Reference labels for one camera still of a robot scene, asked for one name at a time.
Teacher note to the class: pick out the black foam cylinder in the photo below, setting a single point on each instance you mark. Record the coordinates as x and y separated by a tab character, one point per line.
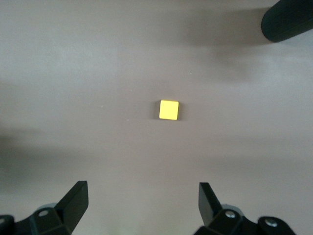
286	22

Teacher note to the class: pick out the yellow block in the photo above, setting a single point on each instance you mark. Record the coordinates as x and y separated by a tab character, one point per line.
168	110

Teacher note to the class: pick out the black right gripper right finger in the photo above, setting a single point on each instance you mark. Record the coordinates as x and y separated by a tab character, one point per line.
210	210

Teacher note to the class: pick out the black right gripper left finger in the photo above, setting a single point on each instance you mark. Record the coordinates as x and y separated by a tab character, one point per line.
71	210

